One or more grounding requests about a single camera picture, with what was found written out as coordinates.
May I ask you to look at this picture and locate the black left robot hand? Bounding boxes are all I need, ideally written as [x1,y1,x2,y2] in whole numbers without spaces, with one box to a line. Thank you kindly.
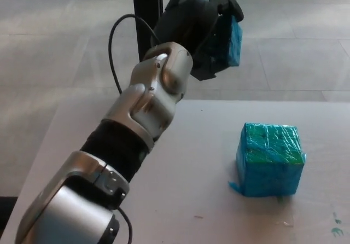
[150,0,245,82]

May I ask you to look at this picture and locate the small blue taped cube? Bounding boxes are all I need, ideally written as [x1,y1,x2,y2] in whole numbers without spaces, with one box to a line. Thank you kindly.
[208,15,244,67]

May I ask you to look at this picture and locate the big blue green taped cube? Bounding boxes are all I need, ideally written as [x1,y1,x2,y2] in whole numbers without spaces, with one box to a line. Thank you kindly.
[227,122,307,198]

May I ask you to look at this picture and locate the black vertical post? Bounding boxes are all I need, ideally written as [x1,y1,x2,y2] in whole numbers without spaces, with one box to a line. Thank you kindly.
[131,0,164,62]

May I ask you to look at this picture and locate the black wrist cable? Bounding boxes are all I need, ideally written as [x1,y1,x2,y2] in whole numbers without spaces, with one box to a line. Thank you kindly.
[108,14,162,95]

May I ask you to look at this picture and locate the black lower arm cable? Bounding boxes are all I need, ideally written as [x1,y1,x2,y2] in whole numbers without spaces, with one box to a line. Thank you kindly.
[116,207,134,244]

